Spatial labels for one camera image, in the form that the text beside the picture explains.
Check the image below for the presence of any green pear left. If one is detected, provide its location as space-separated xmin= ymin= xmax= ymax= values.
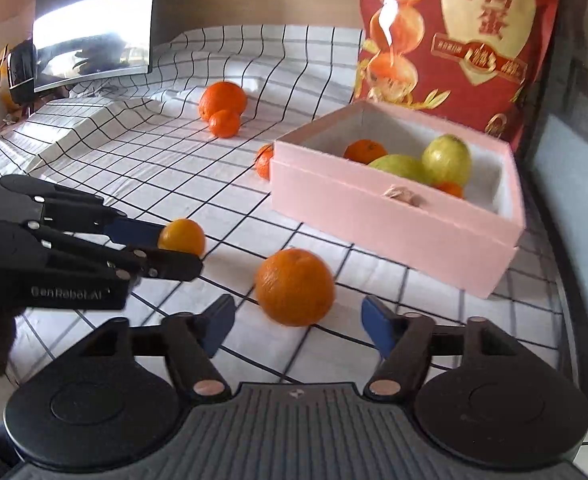
xmin=369 ymin=154 xmax=431 ymax=185

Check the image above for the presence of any small mandarin in box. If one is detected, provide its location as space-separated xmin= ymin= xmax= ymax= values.
xmin=433 ymin=182 xmax=464 ymax=198

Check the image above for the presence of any large orange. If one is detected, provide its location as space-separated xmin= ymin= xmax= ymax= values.
xmin=198 ymin=81 xmax=247 ymax=122
xmin=255 ymin=248 xmax=335 ymax=327

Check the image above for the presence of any black speaker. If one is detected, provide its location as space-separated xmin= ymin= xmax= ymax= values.
xmin=7 ymin=39 xmax=36 ymax=105

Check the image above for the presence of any glass cabinet at right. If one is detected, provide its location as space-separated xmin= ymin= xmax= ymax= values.
xmin=520 ymin=0 xmax=588 ymax=398

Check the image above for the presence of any small mandarin at back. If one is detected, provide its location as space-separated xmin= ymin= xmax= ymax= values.
xmin=208 ymin=110 xmax=241 ymax=139

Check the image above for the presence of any small yellow-orange mandarin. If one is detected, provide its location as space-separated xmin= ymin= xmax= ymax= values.
xmin=157 ymin=218 xmax=206 ymax=258

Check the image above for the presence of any white black grid tablecloth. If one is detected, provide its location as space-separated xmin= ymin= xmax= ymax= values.
xmin=0 ymin=25 xmax=563 ymax=385

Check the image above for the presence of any black monitor screen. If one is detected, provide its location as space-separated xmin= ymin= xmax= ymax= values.
xmin=31 ymin=0 xmax=154 ymax=92

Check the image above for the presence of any green pear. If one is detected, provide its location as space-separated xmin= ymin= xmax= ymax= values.
xmin=369 ymin=154 xmax=431 ymax=185
xmin=421 ymin=134 xmax=472 ymax=188

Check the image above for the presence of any red egg gift bag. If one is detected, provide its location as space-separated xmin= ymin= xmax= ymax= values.
xmin=353 ymin=0 xmax=559 ymax=146

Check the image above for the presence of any pink cardboard box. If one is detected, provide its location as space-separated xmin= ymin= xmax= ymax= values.
xmin=270 ymin=101 xmax=526 ymax=298

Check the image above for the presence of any green pear right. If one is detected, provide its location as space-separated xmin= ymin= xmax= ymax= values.
xmin=421 ymin=134 xmax=472 ymax=188

